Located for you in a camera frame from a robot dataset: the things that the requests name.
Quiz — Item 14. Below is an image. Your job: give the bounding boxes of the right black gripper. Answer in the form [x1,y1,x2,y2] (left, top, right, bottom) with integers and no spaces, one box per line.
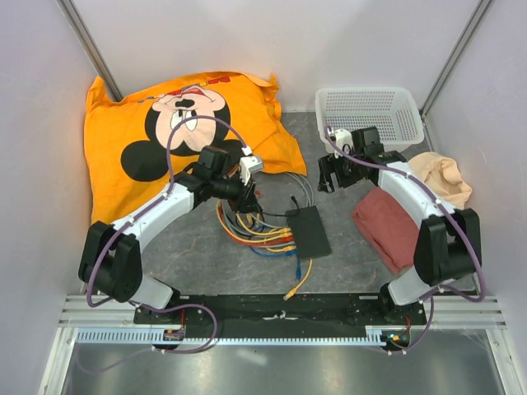
[318,146,364,193]

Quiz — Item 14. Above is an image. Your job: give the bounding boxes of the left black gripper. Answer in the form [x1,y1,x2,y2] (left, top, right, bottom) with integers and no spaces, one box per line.
[211,170,262,215]

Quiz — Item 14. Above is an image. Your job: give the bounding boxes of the black ethernet cable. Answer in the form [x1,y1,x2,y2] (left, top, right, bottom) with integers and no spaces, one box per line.
[230,195,301,225]

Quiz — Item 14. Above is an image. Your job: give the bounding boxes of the black network switch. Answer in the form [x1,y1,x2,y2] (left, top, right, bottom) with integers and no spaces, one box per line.
[286,206,332,260]

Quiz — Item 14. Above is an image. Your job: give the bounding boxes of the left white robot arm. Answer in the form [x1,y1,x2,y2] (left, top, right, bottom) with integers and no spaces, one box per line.
[78,146,264,323]

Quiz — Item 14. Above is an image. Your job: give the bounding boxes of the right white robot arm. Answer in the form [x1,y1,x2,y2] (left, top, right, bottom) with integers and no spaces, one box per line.
[319,126,486,324]

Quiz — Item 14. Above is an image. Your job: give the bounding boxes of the red folded cloth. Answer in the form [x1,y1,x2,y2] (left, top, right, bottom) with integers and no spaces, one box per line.
[351,187,418,274]

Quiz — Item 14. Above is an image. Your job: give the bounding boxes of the white perforated plastic basket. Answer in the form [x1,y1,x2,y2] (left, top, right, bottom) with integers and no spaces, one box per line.
[315,86,425,153]

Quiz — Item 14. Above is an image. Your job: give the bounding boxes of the peach bucket hat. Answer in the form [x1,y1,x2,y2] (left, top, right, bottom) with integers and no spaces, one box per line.
[408,151,473,210]

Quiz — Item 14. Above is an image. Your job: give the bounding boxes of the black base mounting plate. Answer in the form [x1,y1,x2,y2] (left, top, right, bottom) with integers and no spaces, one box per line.
[133,293,427,327]

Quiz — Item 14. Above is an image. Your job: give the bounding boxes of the orange Mickey Mouse pillow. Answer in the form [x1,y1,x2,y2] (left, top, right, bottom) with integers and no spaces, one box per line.
[84,71,307,223]

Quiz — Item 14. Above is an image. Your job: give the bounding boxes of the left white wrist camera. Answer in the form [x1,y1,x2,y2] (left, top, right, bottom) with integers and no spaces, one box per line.
[239,155,264,186]

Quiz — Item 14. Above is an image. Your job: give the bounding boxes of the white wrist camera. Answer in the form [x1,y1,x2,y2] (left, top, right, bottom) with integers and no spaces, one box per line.
[239,155,264,186]
[329,128,353,158]

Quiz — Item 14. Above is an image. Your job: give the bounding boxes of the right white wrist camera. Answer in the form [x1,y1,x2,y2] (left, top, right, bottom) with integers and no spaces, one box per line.
[329,128,353,158]

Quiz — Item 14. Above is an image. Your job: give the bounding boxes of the grey ethernet cable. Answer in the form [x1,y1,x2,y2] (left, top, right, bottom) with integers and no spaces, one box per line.
[216,171,318,239]

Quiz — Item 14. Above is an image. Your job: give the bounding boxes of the red ethernet cable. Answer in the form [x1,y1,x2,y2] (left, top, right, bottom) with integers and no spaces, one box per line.
[217,205,296,252]

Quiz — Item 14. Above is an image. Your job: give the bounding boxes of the yellow coiled ethernet cable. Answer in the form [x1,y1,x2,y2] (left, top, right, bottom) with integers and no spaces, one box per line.
[234,211,297,253]

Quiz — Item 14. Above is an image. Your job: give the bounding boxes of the blue ethernet cable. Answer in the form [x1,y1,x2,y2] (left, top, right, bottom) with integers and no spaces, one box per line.
[246,244,304,281]

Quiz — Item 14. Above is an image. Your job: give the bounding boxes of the long yellow ethernet cable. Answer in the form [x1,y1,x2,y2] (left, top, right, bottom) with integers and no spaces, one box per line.
[216,199,314,301]

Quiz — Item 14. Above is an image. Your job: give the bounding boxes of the grey slotted cable duct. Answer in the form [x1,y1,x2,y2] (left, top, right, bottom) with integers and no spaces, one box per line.
[77,328,386,346]

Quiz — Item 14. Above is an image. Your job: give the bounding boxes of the aluminium frame rail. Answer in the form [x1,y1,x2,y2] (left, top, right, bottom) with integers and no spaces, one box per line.
[59,294,506,330]

